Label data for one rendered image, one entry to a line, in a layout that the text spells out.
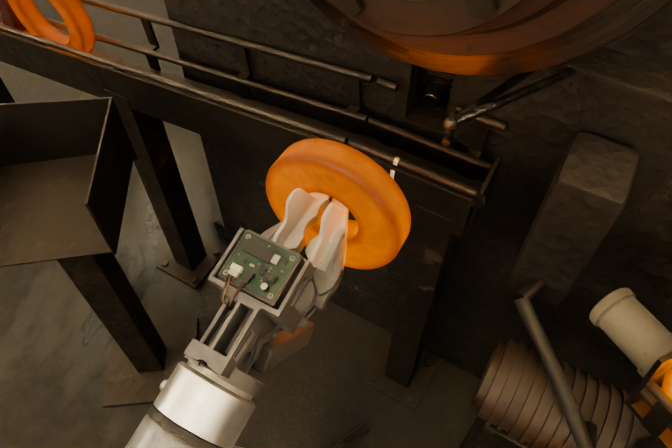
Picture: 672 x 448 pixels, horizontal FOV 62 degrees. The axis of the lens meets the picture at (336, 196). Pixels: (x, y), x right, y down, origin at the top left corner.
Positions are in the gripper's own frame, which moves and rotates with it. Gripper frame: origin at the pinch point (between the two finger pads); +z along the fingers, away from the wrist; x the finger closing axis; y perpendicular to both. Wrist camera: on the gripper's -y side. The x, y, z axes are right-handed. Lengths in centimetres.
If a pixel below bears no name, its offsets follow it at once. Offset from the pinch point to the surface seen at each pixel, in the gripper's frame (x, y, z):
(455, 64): -4.5, 0.6, 19.0
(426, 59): -1.1, 0.1, 18.8
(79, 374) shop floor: 60, -76, -39
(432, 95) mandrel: 1.1, -16.6, 25.7
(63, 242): 40.0, -19.9, -16.2
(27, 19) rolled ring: 79, -21, 15
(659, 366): -35.3, -14.8, 2.4
